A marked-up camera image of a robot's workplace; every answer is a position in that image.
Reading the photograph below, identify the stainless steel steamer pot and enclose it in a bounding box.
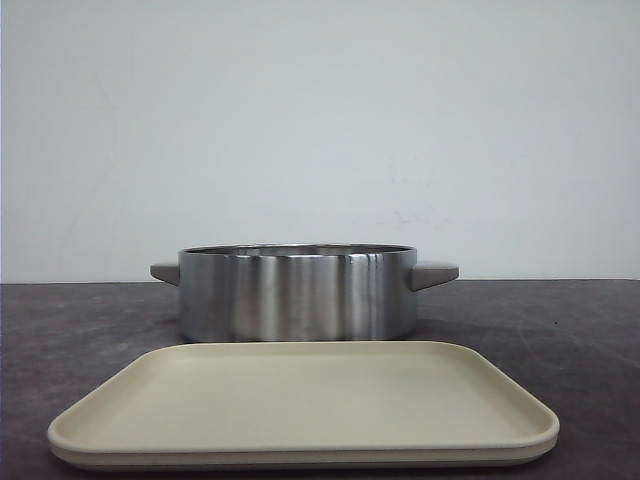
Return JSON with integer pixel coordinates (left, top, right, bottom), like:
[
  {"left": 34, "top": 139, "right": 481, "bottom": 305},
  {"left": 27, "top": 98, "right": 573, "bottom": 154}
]
[{"left": 150, "top": 244, "right": 459, "bottom": 342}]

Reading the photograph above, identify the beige rectangular tray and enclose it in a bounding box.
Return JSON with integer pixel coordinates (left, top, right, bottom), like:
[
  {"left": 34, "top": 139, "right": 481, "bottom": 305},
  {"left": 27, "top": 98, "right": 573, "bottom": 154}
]
[{"left": 47, "top": 341, "right": 560, "bottom": 470}]

